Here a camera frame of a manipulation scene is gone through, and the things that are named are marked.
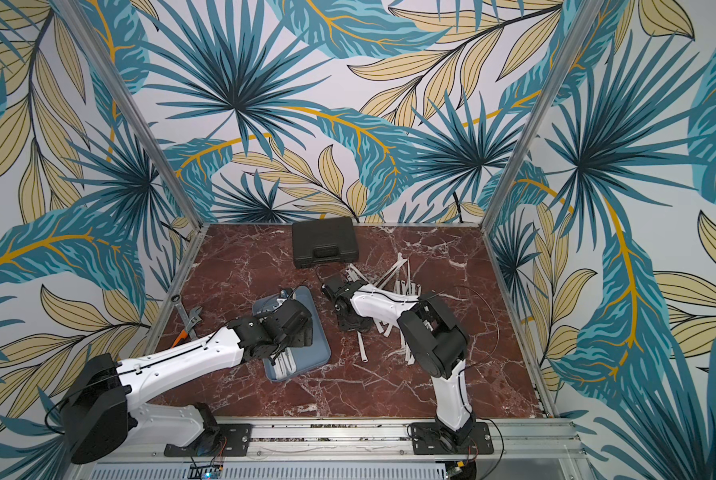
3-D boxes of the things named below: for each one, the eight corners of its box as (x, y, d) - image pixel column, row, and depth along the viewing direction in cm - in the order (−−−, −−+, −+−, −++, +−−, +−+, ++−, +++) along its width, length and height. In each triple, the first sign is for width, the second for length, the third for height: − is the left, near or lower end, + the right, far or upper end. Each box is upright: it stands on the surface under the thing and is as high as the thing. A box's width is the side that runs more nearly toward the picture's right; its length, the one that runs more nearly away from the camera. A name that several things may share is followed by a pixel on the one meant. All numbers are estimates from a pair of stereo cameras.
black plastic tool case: (295, 270, 108) (292, 260, 103) (294, 232, 120) (292, 221, 115) (358, 264, 110) (359, 253, 106) (352, 227, 122) (352, 216, 117)
